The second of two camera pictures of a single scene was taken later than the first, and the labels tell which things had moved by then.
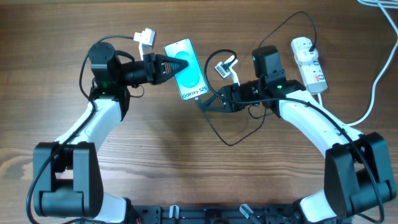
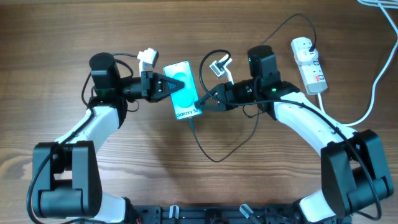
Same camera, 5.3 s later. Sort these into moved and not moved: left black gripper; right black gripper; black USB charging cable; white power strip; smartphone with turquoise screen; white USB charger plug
Moved: black USB charging cable; left black gripper; smartphone with turquoise screen
Not moved: white power strip; right black gripper; white USB charger plug
